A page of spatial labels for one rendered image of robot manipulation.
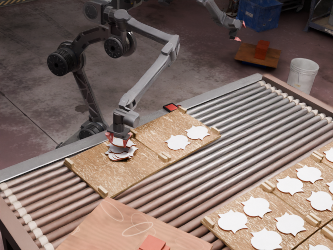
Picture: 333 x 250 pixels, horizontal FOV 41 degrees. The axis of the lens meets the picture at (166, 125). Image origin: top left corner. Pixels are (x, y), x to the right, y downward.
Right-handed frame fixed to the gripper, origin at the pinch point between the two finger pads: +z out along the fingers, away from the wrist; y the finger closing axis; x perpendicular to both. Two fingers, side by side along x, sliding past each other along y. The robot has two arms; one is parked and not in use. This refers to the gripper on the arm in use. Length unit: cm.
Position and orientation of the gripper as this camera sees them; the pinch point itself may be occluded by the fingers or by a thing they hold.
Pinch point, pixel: (118, 144)
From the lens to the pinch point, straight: 225.7
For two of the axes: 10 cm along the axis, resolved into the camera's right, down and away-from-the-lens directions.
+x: 3.6, -5.1, 7.8
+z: -0.8, 8.1, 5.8
